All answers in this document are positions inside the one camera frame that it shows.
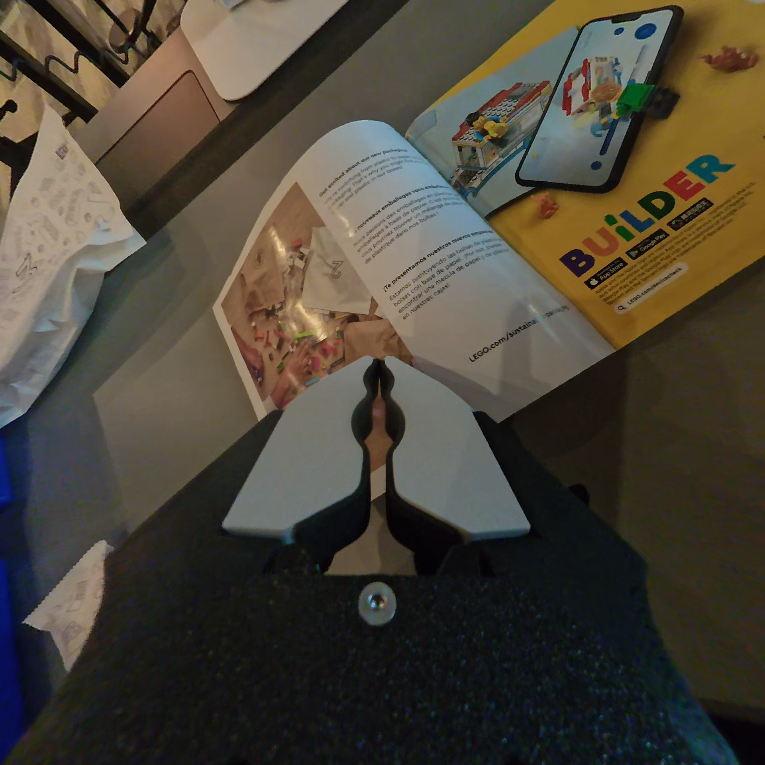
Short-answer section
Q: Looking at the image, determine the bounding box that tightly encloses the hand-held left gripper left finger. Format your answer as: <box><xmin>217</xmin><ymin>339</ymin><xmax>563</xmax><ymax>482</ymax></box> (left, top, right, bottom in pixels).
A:
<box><xmin>222</xmin><ymin>357</ymin><xmax>381</xmax><ymax>535</ymax></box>

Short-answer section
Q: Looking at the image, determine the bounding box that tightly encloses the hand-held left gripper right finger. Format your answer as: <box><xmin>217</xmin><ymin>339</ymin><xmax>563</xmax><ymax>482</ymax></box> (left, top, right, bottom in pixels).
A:
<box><xmin>383</xmin><ymin>355</ymin><xmax>533</xmax><ymax>537</ymax></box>

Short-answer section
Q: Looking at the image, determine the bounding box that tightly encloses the white instruction booklet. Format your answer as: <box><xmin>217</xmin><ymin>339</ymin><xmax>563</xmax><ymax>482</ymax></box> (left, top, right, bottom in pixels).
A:
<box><xmin>213</xmin><ymin>0</ymin><xmax>765</xmax><ymax>422</ymax></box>

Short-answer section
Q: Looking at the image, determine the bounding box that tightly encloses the white paper bag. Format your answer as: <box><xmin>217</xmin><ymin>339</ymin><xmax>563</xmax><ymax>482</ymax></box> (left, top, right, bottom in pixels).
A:
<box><xmin>0</xmin><ymin>108</ymin><xmax>147</xmax><ymax>428</ymax></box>

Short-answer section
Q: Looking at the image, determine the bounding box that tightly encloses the black metal frame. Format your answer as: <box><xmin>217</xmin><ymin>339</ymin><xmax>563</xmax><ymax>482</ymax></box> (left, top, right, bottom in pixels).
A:
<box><xmin>0</xmin><ymin>0</ymin><xmax>186</xmax><ymax>126</ymax></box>

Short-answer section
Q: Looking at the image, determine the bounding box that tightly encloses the white plastic parts bag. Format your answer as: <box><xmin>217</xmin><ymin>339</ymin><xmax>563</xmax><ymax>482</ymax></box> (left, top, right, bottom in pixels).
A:
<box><xmin>22</xmin><ymin>541</ymin><xmax>116</xmax><ymax>670</ymax></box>

